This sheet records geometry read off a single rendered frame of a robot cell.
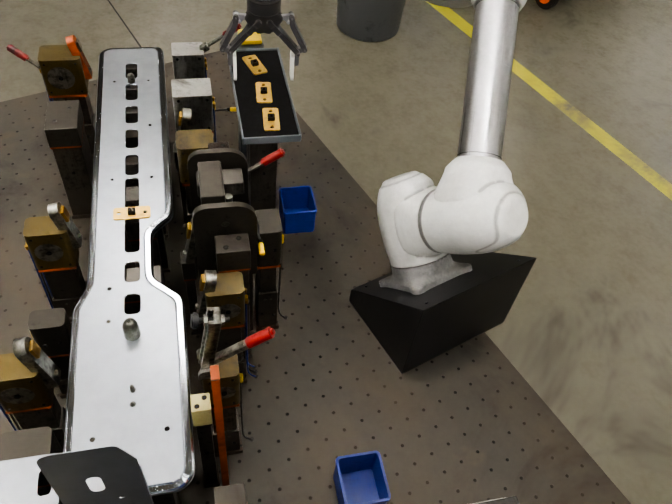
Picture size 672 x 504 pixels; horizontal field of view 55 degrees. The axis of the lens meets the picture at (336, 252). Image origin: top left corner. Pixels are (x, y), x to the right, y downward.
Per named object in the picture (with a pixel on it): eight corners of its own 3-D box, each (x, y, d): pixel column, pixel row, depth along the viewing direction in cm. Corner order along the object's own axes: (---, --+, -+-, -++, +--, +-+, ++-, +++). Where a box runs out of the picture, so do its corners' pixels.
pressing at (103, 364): (90, 50, 193) (89, 46, 192) (167, 48, 197) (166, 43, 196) (59, 511, 107) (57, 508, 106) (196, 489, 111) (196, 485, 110)
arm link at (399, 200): (418, 246, 174) (398, 168, 169) (470, 246, 160) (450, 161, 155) (376, 267, 165) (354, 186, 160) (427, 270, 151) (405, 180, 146)
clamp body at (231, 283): (212, 366, 160) (202, 273, 132) (255, 360, 162) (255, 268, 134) (214, 389, 156) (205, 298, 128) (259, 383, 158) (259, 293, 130)
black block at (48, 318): (49, 382, 153) (14, 311, 131) (93, 376, 155) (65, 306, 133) (48, 402, 150) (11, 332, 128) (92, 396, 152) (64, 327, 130)
